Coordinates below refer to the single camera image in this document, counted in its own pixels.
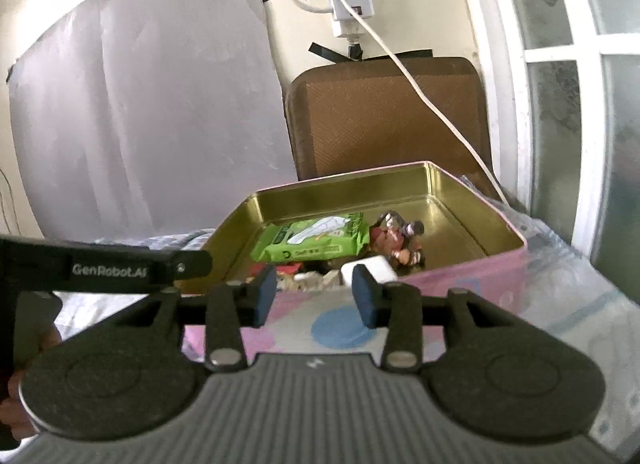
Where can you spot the white square case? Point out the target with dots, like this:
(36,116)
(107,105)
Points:
(376,268)

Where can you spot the white plug adapter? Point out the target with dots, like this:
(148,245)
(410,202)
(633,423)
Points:
(347,26)

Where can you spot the grey wall sheet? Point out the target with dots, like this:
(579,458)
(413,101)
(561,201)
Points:
(150,94)

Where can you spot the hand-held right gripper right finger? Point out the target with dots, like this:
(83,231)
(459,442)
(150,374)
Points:
(365,299)

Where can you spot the small red box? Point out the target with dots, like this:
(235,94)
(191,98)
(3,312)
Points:
(285,270)

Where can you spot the person's left hand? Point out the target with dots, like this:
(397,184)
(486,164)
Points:
(20,409)

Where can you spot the brown toy figure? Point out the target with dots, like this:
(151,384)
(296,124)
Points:
(392,239)

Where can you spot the blue patterned bedsheet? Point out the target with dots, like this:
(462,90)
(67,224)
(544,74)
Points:
(575,304)

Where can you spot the crumpled white paper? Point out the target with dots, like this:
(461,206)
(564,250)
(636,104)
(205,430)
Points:
(310,282)

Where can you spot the pink tin box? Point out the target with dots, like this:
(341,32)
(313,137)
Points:
(450,214)

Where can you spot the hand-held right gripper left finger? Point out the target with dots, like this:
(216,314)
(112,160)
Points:
(262,296)

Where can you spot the green wipes packet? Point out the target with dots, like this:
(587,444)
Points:
(310,244)

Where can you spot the white window frame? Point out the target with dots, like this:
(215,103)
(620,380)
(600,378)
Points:
(500,44)

